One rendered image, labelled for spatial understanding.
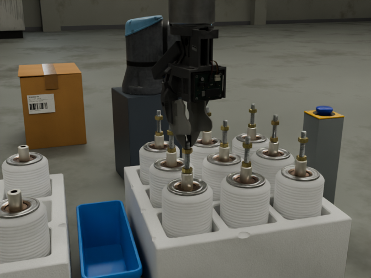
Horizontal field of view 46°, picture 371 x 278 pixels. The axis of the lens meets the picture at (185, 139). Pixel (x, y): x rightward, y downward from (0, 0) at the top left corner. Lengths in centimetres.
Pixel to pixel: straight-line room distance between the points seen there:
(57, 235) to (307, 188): 47
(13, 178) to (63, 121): 88
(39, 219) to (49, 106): 108
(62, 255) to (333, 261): 52
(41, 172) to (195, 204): 37
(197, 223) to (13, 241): 31
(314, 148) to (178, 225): 45
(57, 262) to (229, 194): 32
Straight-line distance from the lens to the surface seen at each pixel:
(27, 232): 76
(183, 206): 78
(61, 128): 184
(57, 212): 91
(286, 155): 99
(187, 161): 79
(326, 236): 90
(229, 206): 83
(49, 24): 816
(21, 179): 97
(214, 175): 92
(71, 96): 181
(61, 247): 80
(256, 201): 82
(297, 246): 88
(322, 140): 110
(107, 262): 106
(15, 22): 696
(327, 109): 111
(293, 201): 88
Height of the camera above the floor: 59
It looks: 18 degrees down
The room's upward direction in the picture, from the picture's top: straight up
